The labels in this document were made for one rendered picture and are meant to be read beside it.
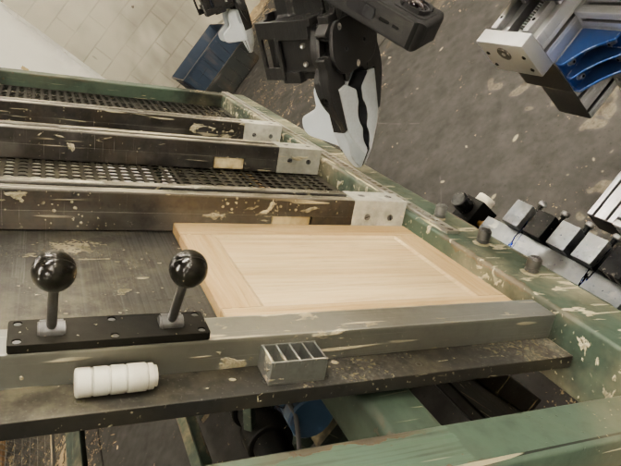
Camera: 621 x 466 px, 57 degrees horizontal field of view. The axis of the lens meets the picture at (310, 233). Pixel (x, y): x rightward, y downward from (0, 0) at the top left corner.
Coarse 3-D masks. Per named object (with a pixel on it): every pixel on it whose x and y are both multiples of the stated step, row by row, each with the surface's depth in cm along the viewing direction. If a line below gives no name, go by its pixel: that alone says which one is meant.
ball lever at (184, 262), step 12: (180, 252) 55; (192, 252) 55; (180, 264) 54; (192, 264) 55; (204, 264) 56; (180, 276) 55; (192, 276) 55; (204, 276) 56; (180, 288) 58; (180, 300) 60; (168, 324) 62; (180, 324) 63
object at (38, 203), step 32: (0, 192) 89; (32, 192) 91; (64, 192) 92; (96, 192) 94; (128, 192) 97; (160, 192) 99; (192, 192) 102; (224, 192) 105; (256, 192) 110; (288, 192) 113; (320, 192) 116; (352, 192) 120; (384, 192) 125; (0, 224) 90; (32, 224) 92; (64, 224) 94; (96, 224) 96; (128, 224) 99; (160, 224) 101; (320, 224) 114; (352, 224) 117; (384, 224) 120
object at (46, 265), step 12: (48, 252) 50; (60, 252) 51; (36, 264) 50; (48, 264) 49; (60, 264) 50; (72, 264) 51; (36, 276) 49; (48, 276) 49; (60, 276) 50; (72, 276) 51; (48, 288) 50; (60, 288) 50; (48, 300) 54; (48, 312) 55; (48, 324) 57; (60, 324) 58
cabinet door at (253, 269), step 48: (192, 240) 95; (240, 240) 100; (288, 240) 103; (336, 240) 108; (384, 240) 112; (240, 288) 81; (288, 288) 85; (336, 288) 88; (384, 288) 91; (432, 288) 94; (480, 288) 96
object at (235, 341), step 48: (0, 336) 58; (240, 336) 65; (288, 336) 68; (336, 336) 71; (384, 336) 74; (432, 336) 77; (480, 336) 81; (528, 336) 85; (0, 384) 56; (48, 384) 58
